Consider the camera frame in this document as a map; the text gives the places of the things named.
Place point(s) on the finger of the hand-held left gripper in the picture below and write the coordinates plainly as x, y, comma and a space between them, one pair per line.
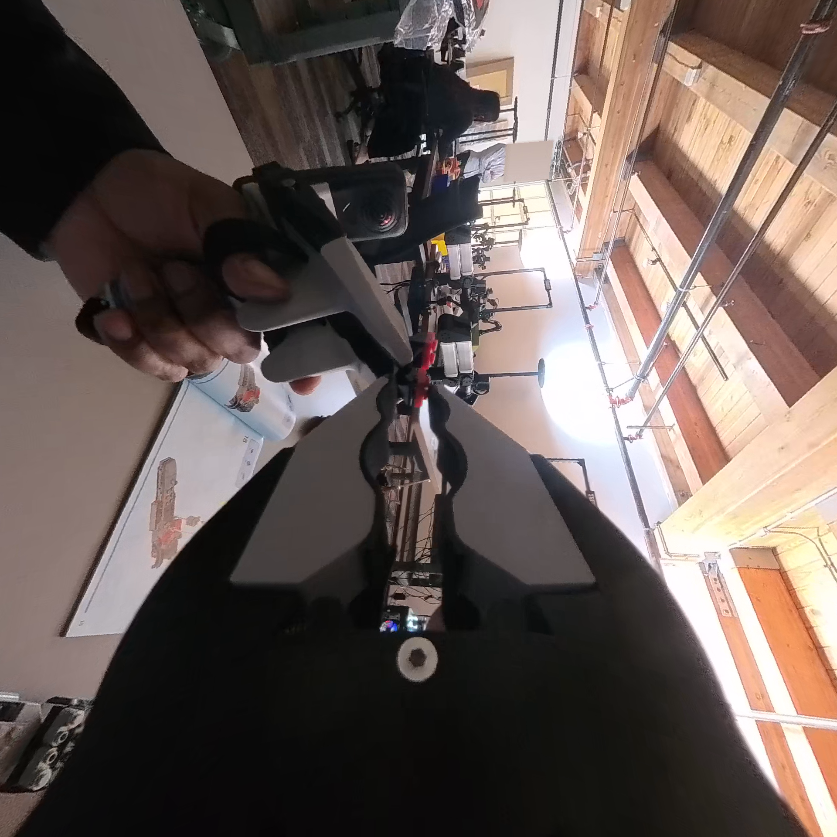
367, 294
308, 355

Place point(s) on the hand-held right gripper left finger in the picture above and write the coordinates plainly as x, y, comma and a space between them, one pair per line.
308, 516

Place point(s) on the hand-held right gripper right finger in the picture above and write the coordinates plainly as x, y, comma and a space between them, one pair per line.
517, 516

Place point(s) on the black and red brick piece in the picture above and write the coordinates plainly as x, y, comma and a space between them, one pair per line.
426, 352

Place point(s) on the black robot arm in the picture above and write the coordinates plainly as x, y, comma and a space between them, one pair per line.
459, 352

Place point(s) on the person's left forearm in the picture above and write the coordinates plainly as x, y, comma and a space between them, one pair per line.
59, 111

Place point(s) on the grey desk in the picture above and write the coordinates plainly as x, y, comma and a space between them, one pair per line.
66, 425

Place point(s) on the person's left hand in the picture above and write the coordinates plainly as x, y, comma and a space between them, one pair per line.
144, 261

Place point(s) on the brick instruction booklet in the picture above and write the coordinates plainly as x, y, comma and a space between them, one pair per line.
184, 497

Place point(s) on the computer tower with rgb fans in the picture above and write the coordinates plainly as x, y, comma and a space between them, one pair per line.
392, 624

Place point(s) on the black floor stand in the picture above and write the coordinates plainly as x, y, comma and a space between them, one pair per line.
517, 374

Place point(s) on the cardboard panel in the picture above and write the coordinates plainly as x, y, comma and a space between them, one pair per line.
491, 77

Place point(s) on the clear plastic wrapped bundle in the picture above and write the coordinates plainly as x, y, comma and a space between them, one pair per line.
426, 19

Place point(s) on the black wheeled cart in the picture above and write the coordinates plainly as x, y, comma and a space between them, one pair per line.
52, 745

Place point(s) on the metal ceiling pipe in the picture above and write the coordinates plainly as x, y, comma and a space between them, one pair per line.
720, 196

